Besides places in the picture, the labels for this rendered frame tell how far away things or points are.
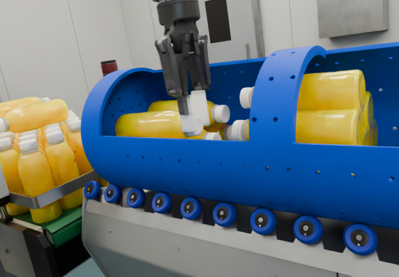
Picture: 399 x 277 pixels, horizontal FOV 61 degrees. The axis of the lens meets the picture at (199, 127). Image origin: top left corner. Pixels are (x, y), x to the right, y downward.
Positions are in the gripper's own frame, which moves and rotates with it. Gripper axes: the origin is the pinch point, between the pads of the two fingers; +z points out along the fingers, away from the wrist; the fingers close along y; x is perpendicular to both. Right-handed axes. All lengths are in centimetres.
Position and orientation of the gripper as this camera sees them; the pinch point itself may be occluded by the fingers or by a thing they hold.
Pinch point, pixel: (193, 111)
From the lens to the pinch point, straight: 65.1
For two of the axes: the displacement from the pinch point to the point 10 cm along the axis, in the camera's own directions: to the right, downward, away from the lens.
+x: -8.2, -0.1, 5.7
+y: 5.6, -2.7, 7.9
